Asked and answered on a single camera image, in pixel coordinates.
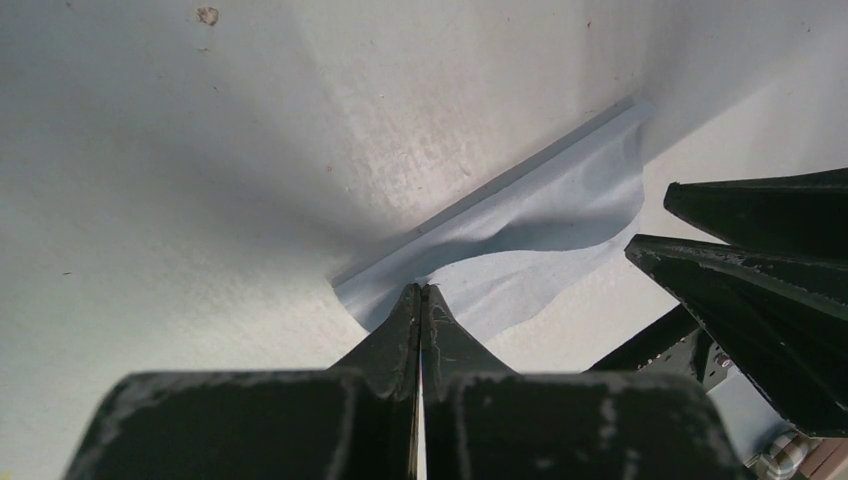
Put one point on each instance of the light blue cleaning cloth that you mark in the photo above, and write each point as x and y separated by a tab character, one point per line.
502	254

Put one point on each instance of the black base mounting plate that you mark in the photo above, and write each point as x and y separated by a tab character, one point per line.
675	343

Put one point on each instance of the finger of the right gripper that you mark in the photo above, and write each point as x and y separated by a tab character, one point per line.
780	317
803	214

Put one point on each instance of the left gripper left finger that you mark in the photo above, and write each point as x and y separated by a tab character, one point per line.
353	420

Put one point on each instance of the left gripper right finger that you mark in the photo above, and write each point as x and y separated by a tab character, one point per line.
484	420

